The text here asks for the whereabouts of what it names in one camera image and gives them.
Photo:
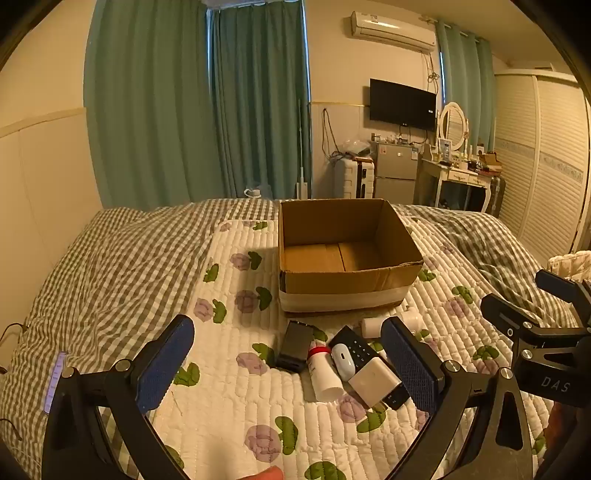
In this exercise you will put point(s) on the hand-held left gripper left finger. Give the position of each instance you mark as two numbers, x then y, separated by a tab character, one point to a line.
164	364

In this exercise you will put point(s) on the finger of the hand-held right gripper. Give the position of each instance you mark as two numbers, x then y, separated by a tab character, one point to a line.
558	284
508	314

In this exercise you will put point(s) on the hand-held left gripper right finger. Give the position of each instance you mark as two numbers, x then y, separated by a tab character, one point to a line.
408	364

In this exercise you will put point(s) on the white power bank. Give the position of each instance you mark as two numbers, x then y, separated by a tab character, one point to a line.
374	381

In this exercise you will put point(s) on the small white jar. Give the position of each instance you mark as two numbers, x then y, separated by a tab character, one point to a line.
410	319

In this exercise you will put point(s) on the black remote control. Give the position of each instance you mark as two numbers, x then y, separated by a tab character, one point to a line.
364	350

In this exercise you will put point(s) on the white cylindrical device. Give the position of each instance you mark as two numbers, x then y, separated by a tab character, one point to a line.
371	326

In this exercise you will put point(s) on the white oval earbuds case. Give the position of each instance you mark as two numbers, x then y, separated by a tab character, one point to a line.
342	360

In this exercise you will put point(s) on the white bottle with red band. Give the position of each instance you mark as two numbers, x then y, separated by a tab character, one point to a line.
323	374

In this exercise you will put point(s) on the black rectangular charger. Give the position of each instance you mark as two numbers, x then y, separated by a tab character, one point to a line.
295	344

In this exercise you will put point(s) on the brown cardboard box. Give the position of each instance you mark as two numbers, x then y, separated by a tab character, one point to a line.
323	286

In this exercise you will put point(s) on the person's right hand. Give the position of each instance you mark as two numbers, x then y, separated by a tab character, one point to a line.
561	424

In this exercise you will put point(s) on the person's left hand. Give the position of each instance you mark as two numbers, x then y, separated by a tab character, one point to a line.
268	474

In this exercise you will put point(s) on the white padded jacket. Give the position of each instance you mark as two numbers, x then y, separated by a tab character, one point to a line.
570	264

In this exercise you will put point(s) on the white floral quilted mat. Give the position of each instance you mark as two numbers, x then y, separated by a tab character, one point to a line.
240	415

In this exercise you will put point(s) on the dark suitcase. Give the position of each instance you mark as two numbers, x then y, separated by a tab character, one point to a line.
495	196

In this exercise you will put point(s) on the purple fabric label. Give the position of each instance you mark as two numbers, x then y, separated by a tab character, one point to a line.
55	383

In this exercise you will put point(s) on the white louvred wardrobe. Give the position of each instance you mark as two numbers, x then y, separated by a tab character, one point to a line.
545	161

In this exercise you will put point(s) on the small brown box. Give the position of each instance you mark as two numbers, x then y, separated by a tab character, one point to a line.
489	161

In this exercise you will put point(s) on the white dressing table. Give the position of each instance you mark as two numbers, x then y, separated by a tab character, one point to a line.
457	174

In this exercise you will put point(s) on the silver fridge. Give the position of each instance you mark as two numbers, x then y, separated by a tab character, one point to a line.
395	166

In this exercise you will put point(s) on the white oval mirror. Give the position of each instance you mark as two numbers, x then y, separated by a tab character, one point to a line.
455	124

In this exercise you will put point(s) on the clear water jug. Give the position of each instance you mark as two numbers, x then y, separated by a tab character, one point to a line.
251	193

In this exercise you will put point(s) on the white suitcase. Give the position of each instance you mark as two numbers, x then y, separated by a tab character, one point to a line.
348	177

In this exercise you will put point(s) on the narrow green curtain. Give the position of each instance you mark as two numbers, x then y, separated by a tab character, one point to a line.
480	92

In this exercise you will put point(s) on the white mop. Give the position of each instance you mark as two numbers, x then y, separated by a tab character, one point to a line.
301	184

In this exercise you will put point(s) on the clear plastic bag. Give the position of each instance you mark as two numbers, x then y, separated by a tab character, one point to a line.
356	146

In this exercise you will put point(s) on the wide green curtain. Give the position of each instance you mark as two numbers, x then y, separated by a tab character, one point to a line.
152	115

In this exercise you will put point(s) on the white air conditioner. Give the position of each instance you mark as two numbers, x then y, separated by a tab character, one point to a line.
392	30

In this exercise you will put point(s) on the black wall television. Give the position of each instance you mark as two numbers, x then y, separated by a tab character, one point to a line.
401	104

